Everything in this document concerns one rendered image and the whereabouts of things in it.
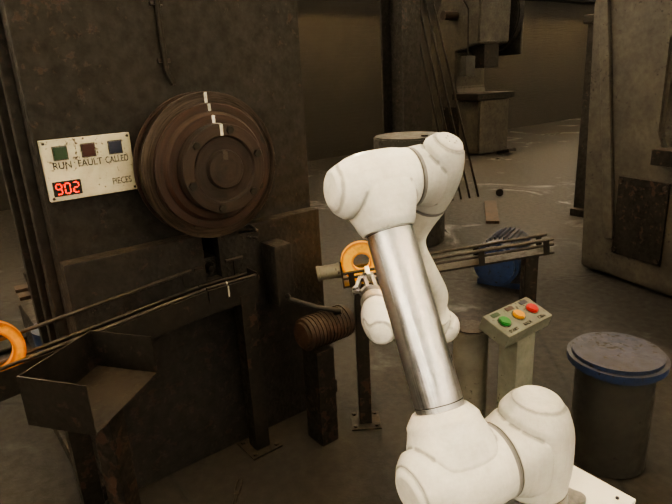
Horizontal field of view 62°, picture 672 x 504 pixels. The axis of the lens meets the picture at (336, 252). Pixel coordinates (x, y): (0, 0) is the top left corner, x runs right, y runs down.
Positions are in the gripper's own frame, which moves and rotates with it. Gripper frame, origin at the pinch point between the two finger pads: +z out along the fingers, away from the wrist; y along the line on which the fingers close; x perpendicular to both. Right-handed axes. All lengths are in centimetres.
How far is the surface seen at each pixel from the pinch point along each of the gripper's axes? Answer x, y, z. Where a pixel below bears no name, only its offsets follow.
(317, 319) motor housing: -18.7, -18.6, 3.0
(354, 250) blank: 3.0, -3.3, 14.5
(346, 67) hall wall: 8, 48, 821
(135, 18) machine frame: 86, -68, 11
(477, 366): -30.2, 35.8, -16.6
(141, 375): -7, -68, -44
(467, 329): -18.1, 33.0, -11.8
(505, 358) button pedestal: -23, 43, -23
